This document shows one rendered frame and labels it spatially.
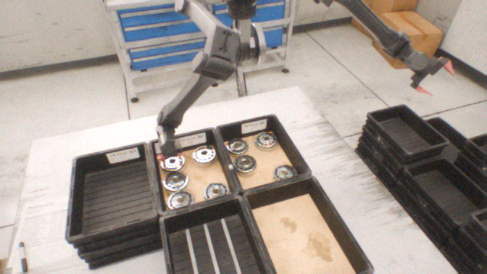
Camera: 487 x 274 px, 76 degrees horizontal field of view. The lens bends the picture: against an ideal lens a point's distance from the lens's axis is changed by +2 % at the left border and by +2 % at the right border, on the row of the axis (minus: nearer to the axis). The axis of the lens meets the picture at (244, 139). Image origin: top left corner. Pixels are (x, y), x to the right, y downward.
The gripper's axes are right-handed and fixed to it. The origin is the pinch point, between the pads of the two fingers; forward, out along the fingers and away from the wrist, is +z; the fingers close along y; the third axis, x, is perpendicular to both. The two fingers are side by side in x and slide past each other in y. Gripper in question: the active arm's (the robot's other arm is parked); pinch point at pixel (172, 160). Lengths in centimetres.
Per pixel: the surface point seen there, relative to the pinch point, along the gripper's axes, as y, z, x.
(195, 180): 7.5, 4.1, -10.7
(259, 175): 34.2, 4.5, -16.8
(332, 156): 78, 18, -7
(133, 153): -15.0, -2.0, 7.8
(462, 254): 126, 51, -61
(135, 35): -8, 23, 179
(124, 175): -20.9, 3.9, 2.1
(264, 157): 40.3, 4.7, -8.0
